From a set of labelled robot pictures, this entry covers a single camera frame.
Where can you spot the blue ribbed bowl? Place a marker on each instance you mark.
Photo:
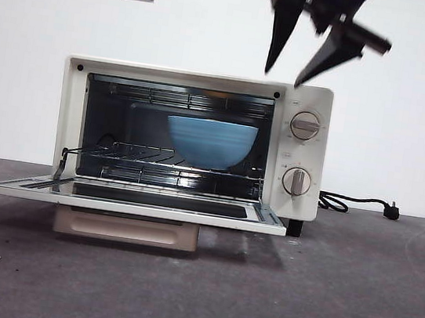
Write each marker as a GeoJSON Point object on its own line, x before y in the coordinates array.
{"type": "Point", "coordinates": [211, 143]}

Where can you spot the cream glass oven door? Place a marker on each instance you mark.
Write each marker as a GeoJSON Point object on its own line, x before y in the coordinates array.
{"type": "Point", "coordinates": [130, 209]}

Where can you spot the beige timer knob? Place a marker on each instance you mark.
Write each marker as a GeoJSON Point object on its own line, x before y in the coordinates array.
{"type": "Point", "coordinates": [295, 182]}

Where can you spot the cream Toshiba toaster oven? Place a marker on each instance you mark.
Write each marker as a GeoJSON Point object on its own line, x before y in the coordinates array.
{"type": "Point", "coordinates": [318, 154]}

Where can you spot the beige temperature knob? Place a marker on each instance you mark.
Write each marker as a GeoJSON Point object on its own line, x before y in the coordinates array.
{"type": "Point", "coordinates": [305, 125]}

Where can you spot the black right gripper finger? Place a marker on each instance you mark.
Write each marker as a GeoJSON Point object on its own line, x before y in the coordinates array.
{"type": "Point", "coordinates": [285, 23]}
{"type": "Point", "coordinates": [332, 51]}

